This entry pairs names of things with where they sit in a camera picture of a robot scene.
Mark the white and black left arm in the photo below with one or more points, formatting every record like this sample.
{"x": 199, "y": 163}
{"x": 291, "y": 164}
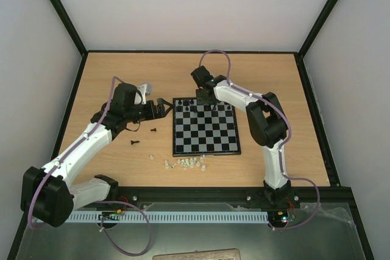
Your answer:
{"x": 49, "y": 193}

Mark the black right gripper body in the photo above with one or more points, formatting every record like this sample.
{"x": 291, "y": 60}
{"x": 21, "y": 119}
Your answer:
{"x": 203, "y": 95}

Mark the small circuit board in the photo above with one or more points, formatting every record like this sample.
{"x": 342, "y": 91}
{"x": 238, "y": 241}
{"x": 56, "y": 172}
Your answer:
{"x": 286, "y": 216}

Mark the white chess pieces cluster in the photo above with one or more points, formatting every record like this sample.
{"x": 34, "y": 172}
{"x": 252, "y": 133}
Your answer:
{"x": 191, "y": 162}

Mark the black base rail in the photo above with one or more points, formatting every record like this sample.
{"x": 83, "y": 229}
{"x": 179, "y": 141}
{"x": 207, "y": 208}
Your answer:
{"x": 246, "y": 197}

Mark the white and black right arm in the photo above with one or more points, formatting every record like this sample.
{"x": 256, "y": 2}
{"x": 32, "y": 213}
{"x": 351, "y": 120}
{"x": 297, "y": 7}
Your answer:
{"x": 266, "y": 121}

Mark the black and grey chessboard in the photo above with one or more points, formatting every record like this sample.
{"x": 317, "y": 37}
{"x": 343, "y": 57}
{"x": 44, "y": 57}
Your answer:
{"x": 205, "y": 131}

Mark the light blue cable duct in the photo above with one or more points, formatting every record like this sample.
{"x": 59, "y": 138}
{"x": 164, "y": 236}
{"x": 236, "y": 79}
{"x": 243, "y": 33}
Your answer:
{"x": 256, "y": 217}

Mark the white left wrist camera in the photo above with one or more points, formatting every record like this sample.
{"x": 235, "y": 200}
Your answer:
{"x": 142, "y": 92}

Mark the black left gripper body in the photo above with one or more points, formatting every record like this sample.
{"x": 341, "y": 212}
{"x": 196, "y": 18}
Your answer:
{"x": 145, "y": 115}

